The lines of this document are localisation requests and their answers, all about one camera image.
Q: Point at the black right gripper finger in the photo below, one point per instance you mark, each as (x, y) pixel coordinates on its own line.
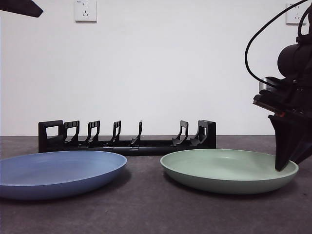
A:
(306, 151)
(285, 139)

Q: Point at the blue plate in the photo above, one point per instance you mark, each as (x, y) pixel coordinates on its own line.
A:
(61, 173)

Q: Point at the white wall socket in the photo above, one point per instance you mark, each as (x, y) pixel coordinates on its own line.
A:
(292, 19)
(85, 12)

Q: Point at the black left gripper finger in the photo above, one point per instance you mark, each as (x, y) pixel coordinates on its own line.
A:
(19, 7)

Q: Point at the green plate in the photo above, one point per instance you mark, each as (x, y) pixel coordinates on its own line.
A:
(219, 170)

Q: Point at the black plate rack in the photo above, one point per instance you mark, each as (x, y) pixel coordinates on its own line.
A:
(146, 150)

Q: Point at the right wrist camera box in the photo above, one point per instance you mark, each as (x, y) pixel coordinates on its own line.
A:
(275, 84)

